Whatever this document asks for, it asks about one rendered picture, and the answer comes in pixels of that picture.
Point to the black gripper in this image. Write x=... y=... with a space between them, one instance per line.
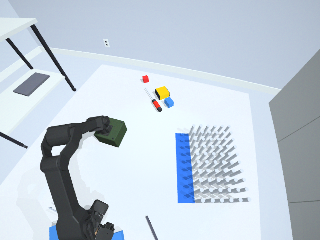
x=100 y=209

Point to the red and black screwdriver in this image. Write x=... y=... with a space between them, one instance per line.
x=156 y=104

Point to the small red cube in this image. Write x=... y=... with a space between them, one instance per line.
x=145 y=79

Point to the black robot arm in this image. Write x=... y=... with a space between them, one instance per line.
x=74 y=222

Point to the blue flat strip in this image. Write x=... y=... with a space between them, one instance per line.
x=185 y=185

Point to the blue rectangular block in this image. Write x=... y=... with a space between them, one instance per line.
x=118 y=236
x=53 y=233
x=169 y=102

